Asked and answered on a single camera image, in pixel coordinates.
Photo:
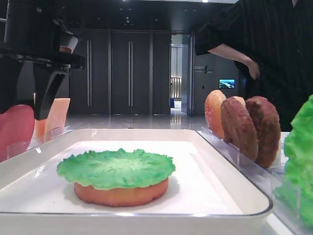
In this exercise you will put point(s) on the brown meat patty rear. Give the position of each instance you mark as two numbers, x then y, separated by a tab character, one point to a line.
266	121

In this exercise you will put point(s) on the green lettuce leaf on bun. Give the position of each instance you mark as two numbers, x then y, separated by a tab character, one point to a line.
116	169

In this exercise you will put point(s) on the dark double doors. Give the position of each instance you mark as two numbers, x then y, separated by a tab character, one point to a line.
126	72

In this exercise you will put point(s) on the sesame top bun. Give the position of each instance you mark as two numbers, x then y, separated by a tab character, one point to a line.
212	112

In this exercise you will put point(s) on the green lettuce leaf upright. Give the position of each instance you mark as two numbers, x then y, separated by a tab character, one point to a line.
298	166

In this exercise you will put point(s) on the brown meat patty front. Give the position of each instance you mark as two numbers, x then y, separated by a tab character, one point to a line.
238	127

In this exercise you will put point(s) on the red tomato slice front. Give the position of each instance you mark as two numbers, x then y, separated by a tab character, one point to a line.
16	130

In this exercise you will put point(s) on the orange cheese slice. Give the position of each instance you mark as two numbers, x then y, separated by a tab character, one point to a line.
55	122
39	128

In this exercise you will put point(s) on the brown meat patty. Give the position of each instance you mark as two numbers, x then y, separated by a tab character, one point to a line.
238	127
266	121

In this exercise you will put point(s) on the clear acrylic rack right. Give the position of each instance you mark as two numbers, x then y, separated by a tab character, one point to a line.
282	220

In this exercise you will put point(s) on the person's bare hand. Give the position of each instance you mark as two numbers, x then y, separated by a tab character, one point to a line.
253	68

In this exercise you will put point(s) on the orange cheese slice left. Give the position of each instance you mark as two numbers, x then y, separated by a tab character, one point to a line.
39	128

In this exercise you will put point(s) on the person's bare forearm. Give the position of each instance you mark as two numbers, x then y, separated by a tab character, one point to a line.
230	53

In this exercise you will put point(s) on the orange cheese slice right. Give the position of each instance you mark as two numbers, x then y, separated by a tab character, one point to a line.
55	122

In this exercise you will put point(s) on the white rectangular tray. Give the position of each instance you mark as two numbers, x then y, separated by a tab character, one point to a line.
207	195

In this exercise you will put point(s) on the person in black shirt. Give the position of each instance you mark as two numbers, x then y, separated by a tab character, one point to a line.
278	36

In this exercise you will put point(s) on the clear acrylic rack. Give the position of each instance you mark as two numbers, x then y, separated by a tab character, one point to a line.
36	144
282	220

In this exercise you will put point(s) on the clear acrylic rack left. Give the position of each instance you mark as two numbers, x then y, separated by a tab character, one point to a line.
36	144

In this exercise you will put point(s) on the orange bottom bun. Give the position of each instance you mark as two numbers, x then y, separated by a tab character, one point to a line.
121	197

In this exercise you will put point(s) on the small wall screen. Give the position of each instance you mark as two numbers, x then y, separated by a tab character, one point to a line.
226	83

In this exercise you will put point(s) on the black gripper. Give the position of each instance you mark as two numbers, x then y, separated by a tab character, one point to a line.
35	32

